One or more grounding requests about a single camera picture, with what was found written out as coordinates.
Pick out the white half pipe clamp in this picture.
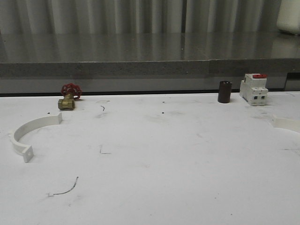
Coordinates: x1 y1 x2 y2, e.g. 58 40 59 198
11 112 62 163

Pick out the white half clamp with stud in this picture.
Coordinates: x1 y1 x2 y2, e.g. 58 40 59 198
272 116 300 133

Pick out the dark brown cylinder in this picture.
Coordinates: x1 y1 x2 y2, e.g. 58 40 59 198
217 81 232 103

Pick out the brass valve red handwheel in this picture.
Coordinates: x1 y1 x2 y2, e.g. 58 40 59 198
58 83 83 110

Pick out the grey stone counter shelf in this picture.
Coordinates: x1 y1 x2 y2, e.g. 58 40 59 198
0 32 300 79

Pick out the white container in background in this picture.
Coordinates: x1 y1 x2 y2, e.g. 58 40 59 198
277 0 300 35

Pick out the white circuit breaker red switch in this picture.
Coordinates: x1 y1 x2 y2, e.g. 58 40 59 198
240 74 268 106

